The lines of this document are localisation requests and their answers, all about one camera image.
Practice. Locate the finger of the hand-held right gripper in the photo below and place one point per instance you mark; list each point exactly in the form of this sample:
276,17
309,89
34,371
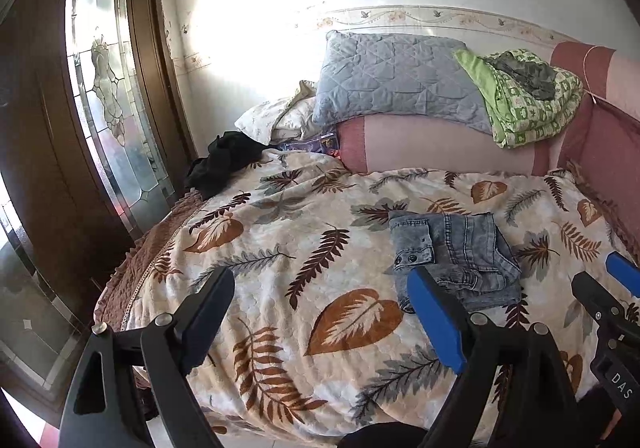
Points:
625,273
595,300

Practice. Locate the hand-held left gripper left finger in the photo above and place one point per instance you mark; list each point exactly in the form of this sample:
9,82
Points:
210,313

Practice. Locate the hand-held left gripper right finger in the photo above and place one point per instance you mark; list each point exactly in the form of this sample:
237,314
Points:
435,318

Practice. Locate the grey-blue denim pants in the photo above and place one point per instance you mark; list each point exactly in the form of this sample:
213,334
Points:
465,238

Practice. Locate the person's right forearm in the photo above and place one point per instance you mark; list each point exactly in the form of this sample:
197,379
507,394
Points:
600,423

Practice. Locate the brown quilted bedspread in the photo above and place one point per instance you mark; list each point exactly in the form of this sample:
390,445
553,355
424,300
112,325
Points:
150,238

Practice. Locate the leaf-printed beige blanket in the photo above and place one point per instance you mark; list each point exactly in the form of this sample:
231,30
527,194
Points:
310,248

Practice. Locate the black crumpled clothes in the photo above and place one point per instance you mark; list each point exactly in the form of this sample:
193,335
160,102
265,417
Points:
220,162

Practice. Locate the pink padded headboard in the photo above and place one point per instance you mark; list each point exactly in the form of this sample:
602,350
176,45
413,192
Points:
440,147

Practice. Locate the green patterned blanket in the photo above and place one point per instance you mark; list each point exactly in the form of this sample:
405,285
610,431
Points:
520,112

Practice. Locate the purple packet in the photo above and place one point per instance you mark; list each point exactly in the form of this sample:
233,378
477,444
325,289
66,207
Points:
320,143

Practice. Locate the white floral pillow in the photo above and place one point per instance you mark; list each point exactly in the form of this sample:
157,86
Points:
270,117

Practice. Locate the grey-green crumpled cloth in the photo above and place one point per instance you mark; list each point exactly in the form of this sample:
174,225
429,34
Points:
535,75

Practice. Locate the wooden stained-glass door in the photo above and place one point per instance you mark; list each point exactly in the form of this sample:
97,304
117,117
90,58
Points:
40,137

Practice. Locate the grey quilted pillow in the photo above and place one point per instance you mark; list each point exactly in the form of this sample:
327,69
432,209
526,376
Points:
390,77

